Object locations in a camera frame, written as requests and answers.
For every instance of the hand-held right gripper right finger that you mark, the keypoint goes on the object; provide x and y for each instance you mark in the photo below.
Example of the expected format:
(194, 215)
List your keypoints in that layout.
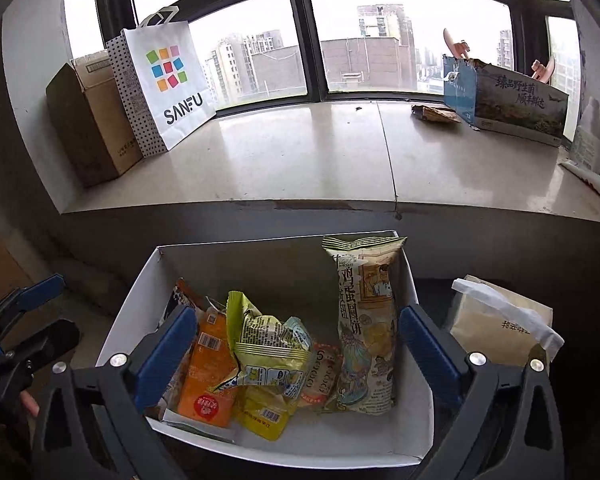
(430, 357)

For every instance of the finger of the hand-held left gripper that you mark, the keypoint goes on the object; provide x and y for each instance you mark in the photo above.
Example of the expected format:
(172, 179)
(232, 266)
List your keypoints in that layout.
(42, 291)
(55, 339)

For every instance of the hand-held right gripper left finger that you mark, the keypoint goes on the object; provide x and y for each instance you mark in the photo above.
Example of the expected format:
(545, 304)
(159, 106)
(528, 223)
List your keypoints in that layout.
(164, 357)

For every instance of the orange snack packet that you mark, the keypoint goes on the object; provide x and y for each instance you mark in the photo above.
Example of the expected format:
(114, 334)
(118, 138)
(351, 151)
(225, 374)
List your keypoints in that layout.
(207, 380)

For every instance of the cream illustrated biscuit packet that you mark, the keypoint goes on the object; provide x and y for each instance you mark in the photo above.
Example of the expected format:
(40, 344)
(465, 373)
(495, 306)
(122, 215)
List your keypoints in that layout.
(367, 325)

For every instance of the yellow-green snack packet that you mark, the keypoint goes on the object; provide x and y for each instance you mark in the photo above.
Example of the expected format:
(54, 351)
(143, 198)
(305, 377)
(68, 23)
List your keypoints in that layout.
(270, 340)

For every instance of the clear sausage snack packet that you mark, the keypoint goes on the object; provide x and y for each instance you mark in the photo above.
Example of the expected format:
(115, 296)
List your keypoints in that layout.
(320, 375)

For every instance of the yellow snack packet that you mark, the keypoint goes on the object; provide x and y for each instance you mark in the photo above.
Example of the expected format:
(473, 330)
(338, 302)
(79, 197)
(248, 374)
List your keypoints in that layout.
(265, 412)

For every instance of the white cardboard box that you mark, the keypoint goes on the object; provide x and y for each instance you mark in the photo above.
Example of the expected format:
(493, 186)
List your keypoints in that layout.
(280, 270)

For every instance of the person's left hand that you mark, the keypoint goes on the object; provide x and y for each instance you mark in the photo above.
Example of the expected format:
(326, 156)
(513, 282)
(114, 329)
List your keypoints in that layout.
(29, 404)

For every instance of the flat brown cardboard carton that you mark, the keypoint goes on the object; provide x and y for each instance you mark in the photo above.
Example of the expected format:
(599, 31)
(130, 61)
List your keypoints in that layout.
(2, 270)

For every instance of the beige tissue pack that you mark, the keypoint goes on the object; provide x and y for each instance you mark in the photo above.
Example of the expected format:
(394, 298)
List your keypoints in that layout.
(495, 322)

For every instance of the brown cardboard box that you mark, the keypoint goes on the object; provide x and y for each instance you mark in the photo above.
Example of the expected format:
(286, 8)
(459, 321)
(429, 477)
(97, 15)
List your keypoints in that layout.
(92, 125)

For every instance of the stone windowsill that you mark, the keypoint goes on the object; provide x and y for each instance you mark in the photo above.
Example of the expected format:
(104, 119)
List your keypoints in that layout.
(305, 160)

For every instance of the white tube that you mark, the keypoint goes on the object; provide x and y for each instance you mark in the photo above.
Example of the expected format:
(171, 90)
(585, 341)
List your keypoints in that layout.
(592, 180)

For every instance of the crumpled brown paper scrap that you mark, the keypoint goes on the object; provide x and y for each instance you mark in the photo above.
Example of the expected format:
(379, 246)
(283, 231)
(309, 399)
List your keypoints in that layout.
(435, 114)

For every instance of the white shopping bag coloured squares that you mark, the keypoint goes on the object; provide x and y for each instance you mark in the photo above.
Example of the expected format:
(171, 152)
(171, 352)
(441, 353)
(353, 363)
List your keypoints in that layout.
(172, 80)

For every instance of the white plastic bottle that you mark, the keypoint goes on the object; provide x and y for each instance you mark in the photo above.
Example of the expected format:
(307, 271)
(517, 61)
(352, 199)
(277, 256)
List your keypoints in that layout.
(587, 142)

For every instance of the blue printed landscape carton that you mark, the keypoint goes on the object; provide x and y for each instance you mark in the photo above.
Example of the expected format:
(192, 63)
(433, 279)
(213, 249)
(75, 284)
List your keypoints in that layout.
(515, 102)

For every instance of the pink plastic hanger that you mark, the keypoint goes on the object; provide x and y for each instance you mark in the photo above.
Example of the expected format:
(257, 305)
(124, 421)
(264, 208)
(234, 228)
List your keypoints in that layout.
(457, 45)
(544, 70)

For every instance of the black window frame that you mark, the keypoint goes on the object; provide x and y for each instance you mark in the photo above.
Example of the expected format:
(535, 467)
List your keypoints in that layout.
(305, 50)

